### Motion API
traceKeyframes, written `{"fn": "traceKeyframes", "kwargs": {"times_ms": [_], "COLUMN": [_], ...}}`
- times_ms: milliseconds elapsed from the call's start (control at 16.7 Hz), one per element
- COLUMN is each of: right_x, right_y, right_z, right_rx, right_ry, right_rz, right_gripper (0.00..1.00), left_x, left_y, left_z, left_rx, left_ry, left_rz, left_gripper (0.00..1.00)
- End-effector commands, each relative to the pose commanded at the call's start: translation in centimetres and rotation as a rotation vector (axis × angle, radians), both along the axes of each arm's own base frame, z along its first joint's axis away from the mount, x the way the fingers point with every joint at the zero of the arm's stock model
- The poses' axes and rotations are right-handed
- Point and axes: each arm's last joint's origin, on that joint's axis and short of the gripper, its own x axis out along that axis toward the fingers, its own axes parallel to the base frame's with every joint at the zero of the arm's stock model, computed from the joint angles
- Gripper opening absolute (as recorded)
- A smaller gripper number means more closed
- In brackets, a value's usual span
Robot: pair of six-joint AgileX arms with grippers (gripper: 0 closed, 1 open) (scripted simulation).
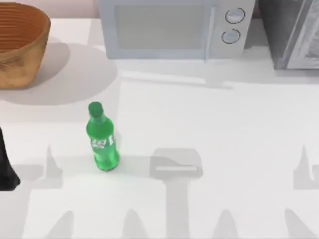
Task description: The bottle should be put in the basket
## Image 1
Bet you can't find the green bottle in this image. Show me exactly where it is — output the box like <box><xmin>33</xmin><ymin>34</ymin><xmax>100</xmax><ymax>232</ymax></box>
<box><xmin>85</xmin><ymin>101</ymin><xmax>120</xmax><ymax>172</ymax></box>

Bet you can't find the pale microwave oven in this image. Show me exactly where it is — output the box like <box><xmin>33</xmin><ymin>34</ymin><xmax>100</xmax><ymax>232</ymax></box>
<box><xmin>98</xmin><ymin>0</ymin><xmax>257</xmax><ymax>60</ymax></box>

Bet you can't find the microwave knob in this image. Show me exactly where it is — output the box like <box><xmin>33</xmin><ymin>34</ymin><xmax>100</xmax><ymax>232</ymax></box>
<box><xmin>221</xmin><ymin>28</ymin><xmax>241</xmax><ymax>45</ymax></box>
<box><xmin>225</xmin><ymin>7</ymin><xmax>246</xmax><ymax>24</ymax></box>

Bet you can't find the brown wicker basket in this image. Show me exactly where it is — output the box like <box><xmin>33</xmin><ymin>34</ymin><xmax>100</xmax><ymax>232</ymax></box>
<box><xmin>0</xmin><ymin>1</ymin><xmax>52</xmax><ymax>89</ymax></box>

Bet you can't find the grey cabinet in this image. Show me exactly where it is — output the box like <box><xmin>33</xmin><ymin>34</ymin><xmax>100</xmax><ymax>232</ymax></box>
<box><xmin>258</xmin><ymin>0</ymin><xmax>319</xmax><ymax>70</ymax></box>

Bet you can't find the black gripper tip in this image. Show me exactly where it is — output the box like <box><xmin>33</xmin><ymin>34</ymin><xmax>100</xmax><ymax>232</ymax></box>
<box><xmin>0</xmin><ymin>127</ymin><xmax>21</xmax><ymax>192</ymax></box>

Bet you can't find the microwave door handle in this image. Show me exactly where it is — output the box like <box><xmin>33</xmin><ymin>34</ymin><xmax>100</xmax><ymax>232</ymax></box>
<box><xmin>205</xmin><ymin>6</ymin><xmax>216</xmax><ymax>60</ymax></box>

